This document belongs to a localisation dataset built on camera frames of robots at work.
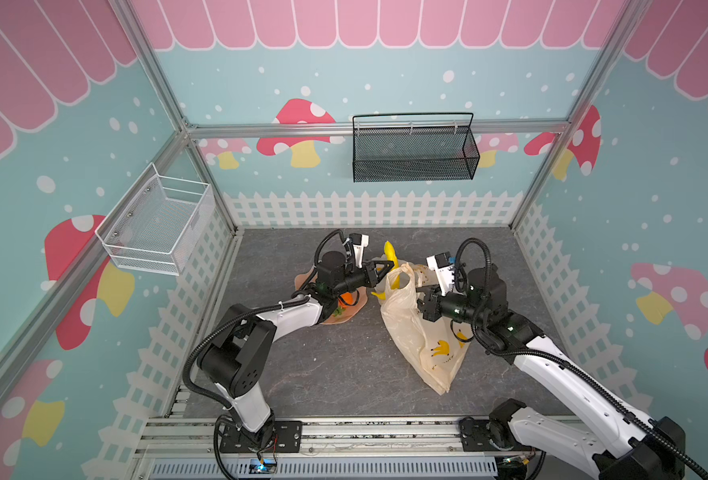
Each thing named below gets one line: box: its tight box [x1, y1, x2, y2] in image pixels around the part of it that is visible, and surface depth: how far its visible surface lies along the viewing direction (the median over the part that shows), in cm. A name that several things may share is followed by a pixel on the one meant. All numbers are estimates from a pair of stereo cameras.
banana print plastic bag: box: [374, 262, 472, 395], surface depth 76 cm
